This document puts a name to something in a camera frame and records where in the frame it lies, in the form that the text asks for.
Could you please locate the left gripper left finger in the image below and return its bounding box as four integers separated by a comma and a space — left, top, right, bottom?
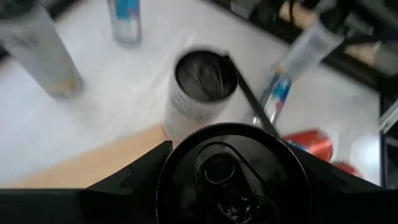
0, 140, 174, 224

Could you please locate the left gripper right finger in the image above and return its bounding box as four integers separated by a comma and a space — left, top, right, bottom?
281, 139, 398, 224

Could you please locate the silver blue red energy can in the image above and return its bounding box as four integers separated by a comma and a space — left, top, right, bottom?
253, 70, 293, 125

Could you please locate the light blue silver energy can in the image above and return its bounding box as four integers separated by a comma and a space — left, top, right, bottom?
107, 0, 142, 47

